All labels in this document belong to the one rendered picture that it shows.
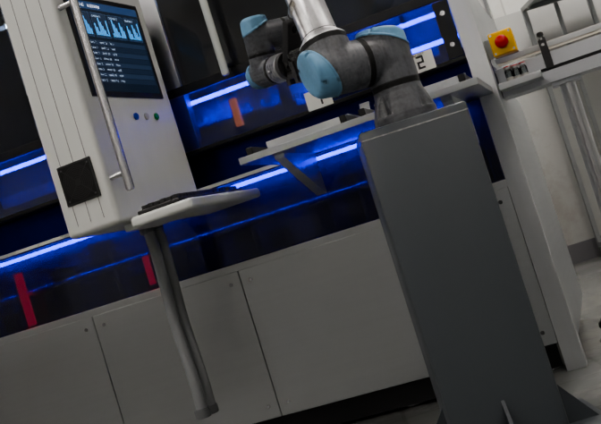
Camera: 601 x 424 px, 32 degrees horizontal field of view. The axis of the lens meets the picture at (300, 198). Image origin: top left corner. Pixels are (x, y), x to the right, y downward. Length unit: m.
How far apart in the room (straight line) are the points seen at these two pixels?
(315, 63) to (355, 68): 0.09
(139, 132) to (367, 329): 0.93
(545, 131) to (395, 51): 4.26
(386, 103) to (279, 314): 1.15
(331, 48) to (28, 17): 1.04
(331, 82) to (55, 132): 0.97
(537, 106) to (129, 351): 3.76
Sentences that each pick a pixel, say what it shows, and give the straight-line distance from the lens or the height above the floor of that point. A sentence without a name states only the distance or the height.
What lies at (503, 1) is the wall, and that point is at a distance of 6.73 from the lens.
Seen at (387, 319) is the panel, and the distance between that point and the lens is 3.27.
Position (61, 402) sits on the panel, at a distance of 3.72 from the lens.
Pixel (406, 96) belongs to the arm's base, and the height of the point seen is 0.84.
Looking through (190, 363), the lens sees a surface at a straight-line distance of 3.22.
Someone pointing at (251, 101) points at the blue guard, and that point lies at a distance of 3.35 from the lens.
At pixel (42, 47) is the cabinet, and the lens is 3.04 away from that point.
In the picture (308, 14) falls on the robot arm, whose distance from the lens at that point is 2.42.
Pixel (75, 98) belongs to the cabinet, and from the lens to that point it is 2.97.
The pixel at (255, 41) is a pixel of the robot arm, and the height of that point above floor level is 1.15.
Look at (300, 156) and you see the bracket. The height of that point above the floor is 0.85.
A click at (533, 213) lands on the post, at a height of 0.48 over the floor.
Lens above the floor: 0.58
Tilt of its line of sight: 3 degrees up
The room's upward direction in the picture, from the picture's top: 17 degrees counter-clockwise
